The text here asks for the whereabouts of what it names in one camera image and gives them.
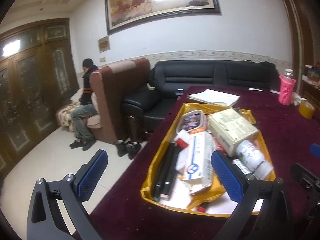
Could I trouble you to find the yellow snack packet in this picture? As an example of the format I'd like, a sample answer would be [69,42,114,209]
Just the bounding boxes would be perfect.
[187,176,226,210]

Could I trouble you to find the white blue toothpaste box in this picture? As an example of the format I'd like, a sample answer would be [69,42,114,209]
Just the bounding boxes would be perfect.
[182,132,213,186]

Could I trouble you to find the large white green box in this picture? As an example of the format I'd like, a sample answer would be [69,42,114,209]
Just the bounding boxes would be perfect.
[207,108,259,157]

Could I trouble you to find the black pen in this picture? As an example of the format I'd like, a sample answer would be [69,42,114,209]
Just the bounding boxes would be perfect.
[152,142,175,202]

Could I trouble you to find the pink tin box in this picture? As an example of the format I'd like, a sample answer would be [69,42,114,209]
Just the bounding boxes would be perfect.
[176,109,207,134]

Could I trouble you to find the white medicine bottle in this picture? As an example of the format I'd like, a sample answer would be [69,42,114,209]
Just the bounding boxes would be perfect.
[235,140,274,180]

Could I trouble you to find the yellow tape roll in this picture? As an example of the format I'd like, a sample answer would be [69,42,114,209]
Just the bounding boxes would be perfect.
[298,100,316,119]

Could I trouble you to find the pink knitted bottle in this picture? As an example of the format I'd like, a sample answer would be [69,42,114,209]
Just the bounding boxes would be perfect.
[278,68,296,106]

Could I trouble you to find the yellow storage tray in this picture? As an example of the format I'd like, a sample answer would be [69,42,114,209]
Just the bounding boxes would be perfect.
[140,103,276,217]

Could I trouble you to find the seated person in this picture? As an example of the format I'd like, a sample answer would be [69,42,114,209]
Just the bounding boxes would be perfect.
[69,59,98,151]

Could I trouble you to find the black shoes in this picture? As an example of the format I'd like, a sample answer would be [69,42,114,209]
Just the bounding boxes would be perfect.
[115,140,142,160]

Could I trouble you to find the white paper stack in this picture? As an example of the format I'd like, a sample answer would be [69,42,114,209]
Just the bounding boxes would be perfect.
[187,89,240,107]

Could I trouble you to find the wooden cabinet doors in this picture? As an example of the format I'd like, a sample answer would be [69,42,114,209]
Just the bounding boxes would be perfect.
[1,18,79,179]

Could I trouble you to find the brown armchair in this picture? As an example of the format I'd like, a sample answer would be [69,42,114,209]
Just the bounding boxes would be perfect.
[89,59,150,144]

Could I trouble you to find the wooden side shelf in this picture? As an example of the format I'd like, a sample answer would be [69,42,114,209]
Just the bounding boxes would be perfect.
[282,0,319,108]

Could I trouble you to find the black leather sofa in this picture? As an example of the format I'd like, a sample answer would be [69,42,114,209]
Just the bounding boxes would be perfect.
[121,60,279,136]

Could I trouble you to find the framed horse painting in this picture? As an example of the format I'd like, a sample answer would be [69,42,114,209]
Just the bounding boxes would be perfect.
[105,0,221,35]

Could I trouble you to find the small wall plaque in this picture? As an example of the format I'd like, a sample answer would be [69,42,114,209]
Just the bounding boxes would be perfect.
[98,36,110,53]

